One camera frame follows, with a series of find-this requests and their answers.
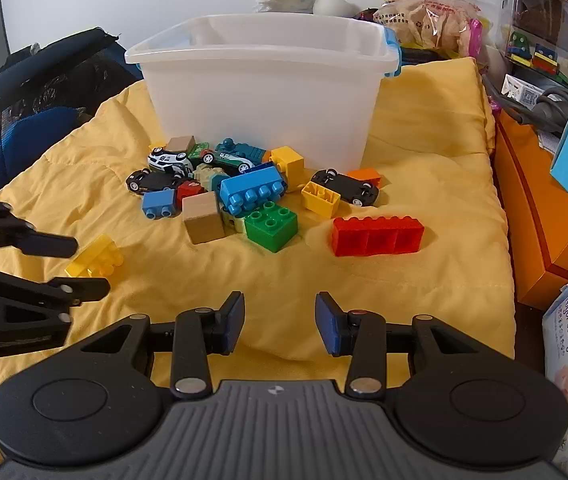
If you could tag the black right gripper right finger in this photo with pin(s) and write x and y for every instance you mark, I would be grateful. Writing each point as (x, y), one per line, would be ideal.
(359, 334)

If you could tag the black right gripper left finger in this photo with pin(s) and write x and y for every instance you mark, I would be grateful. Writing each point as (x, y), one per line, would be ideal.
(198, 333)

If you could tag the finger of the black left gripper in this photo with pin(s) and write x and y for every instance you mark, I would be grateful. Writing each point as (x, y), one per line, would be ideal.
(78, 290)
(21, 234)

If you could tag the white black toy car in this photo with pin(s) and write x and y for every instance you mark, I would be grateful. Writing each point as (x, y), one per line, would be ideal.
(161, 159)

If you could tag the red green toy car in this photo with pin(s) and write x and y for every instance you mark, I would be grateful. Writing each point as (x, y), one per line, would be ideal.
(230, 163)

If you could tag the yellow transparent brick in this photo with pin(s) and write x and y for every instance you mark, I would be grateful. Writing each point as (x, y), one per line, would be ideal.
(99, 259)

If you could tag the red long brick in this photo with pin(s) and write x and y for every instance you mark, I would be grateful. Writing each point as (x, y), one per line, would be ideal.
(364, 237)

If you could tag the yellow cloth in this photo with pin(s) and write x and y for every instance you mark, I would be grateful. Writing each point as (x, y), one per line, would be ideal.
(431, 139)

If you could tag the brown cardboard cube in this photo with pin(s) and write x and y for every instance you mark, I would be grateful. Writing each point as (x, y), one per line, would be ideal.
(202, 218)

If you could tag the dark blue bag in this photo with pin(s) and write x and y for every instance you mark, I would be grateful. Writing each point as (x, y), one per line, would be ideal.
(47, 93)

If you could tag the green brick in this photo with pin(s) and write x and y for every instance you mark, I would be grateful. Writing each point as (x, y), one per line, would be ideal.
(271, 226)

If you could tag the small blue brick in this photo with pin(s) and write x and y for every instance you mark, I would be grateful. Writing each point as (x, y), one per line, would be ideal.
(159, 204)

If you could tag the yellow open brick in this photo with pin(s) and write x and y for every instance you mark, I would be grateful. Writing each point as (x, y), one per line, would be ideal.
(321, 200)

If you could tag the black sports toy car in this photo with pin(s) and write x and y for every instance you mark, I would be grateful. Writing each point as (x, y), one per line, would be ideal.
(145, 180)

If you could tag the large blue brick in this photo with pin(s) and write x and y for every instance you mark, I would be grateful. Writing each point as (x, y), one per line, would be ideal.
(246, 192)

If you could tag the beige toy train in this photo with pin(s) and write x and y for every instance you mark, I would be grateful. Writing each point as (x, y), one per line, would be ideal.
(209, 176)

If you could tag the orange brick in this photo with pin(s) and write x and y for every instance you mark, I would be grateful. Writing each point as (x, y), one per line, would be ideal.
(368, 175)

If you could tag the teal toy train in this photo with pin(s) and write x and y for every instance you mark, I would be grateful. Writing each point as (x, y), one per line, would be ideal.
(247, 151)

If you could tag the small brown block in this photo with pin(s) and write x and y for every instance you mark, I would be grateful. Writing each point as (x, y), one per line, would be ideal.
(180, 144)

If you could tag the orange box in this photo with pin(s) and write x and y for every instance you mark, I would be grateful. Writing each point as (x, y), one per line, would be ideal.
(537, 213)

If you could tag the white plastic storage bin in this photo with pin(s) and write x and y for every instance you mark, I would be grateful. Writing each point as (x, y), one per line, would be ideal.
(305, 81)

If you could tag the snack bag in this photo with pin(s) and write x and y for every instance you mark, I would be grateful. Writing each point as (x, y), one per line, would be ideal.
(453, 27)

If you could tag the clear toy box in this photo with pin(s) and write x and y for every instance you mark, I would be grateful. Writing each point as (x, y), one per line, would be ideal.
(528, 29)

